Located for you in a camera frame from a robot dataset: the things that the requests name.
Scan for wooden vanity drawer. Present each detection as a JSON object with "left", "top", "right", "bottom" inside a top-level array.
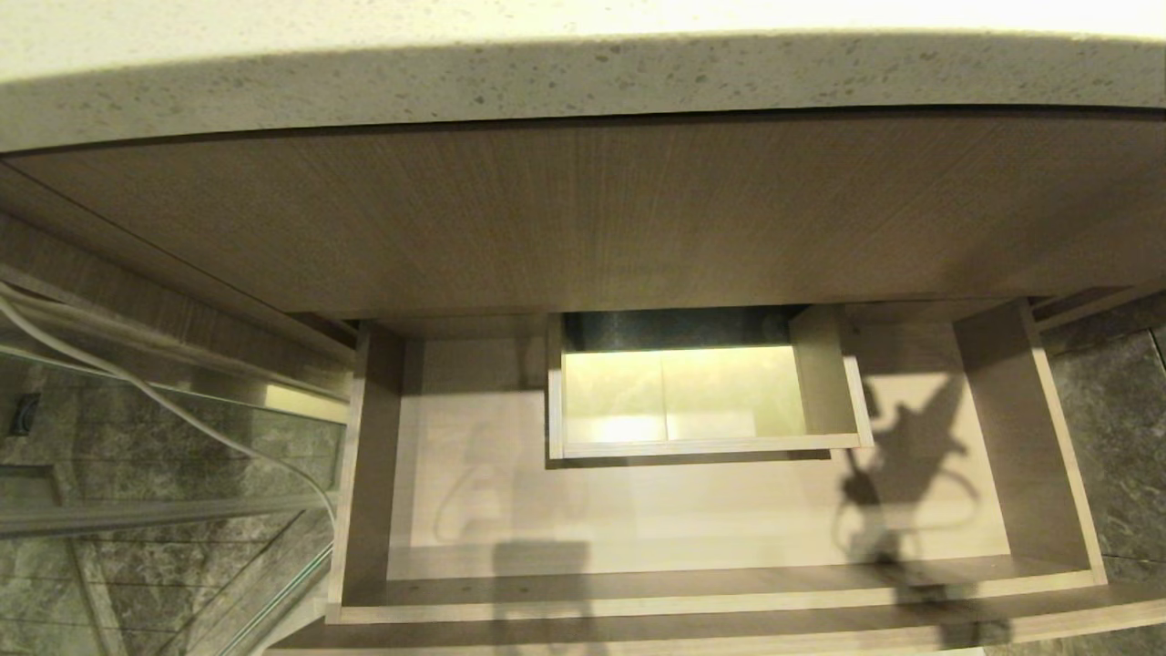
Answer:
[{"left": 264, "top": 296, "right": 1166, "bottom": 656}]

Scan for fixed wooden cabinet front panel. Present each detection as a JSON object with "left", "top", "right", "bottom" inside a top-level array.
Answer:
[{"left": 5, "top": 109, "right": 1166, "bottom": 322}]

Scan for speckled stone countertop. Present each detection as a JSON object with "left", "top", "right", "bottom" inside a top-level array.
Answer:
[{"left": 0, "top": 0, "right": 1166, "bottom": 154}]

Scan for glass shower partition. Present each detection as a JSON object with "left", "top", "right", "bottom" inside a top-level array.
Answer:
[{"left": 0, "top": 262, "right": 354, "bottom": 656}]

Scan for wooden cabinet side panel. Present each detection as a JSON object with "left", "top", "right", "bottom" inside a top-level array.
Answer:
[{"left": 0, "top": 162, "right": 362, "bottom": 367}]

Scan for thin white cable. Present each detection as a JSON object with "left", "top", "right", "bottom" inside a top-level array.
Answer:
[{"left": 0, "top": 281, "right": 340, "bottom": 534}]

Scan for chrome floor rail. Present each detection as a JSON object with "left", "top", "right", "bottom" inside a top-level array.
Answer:
[{"left": 214, "top": 542, "right": 334, "bottom": 656}]

